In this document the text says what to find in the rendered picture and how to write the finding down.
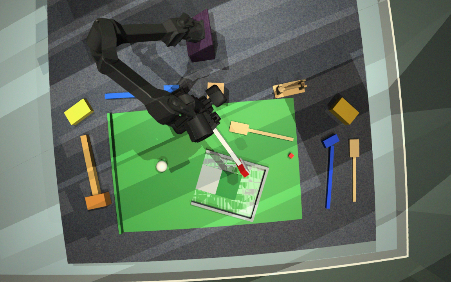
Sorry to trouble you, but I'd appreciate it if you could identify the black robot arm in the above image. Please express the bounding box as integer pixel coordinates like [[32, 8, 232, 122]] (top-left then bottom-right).
[[87, 13, 221, 143]]

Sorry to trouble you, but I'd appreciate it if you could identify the white golf ball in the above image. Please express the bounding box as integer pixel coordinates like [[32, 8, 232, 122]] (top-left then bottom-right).
[[156, 161, 167, 172]]

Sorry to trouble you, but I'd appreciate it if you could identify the yellow rectangular block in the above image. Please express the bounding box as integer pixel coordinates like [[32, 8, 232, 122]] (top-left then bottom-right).
[[64, 98, 94, 125]]

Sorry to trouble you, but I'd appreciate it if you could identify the green rectangular mat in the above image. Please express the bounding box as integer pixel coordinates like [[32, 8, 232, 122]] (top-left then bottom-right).
[[112, 98, 302, 232]]

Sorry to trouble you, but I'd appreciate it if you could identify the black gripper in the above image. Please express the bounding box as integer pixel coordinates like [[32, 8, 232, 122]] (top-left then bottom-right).
[[173, 85, 227, 134]]

